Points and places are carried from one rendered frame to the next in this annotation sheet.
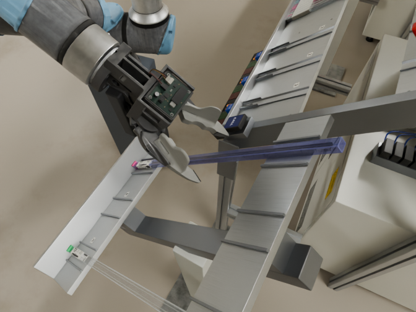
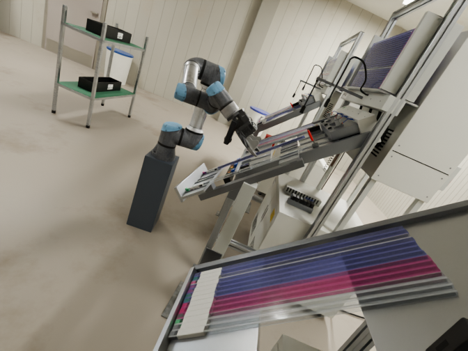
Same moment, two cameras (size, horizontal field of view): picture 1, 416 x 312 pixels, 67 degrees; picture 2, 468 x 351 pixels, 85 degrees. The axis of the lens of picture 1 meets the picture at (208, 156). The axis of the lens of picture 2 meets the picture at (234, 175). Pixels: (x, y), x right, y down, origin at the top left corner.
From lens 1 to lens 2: 0.92 m
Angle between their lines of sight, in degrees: 42
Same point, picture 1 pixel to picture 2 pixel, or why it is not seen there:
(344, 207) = (283, 214)
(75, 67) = (230, 108)
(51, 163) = (67, 219)
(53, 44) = (225, 100)
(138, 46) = (186, 141)
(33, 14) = (223, 92)
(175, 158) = (251, 145)
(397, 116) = (305, 157)
